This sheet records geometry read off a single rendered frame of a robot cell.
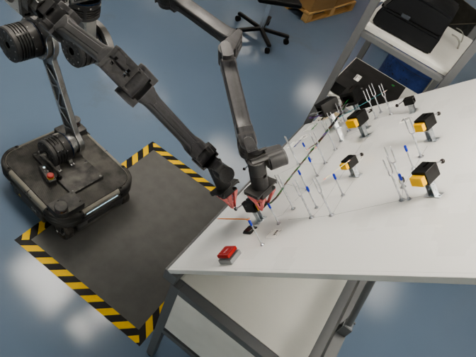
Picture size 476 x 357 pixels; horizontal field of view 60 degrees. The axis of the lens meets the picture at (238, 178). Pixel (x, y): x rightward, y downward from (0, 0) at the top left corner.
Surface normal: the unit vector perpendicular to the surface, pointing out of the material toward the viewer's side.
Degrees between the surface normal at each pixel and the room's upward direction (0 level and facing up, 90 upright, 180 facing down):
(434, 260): 51
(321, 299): 0
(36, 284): 0
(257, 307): 0
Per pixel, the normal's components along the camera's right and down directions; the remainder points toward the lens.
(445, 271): -0.45, -0.84
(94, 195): 0.28, -0.63
